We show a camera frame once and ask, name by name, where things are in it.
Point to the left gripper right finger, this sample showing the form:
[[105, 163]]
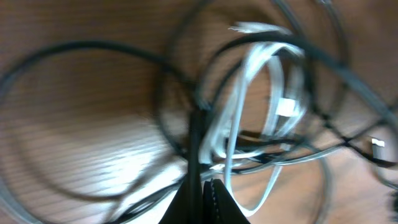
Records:
[[218, 205]]

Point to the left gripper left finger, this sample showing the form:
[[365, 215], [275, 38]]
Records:
[[187, 205]]

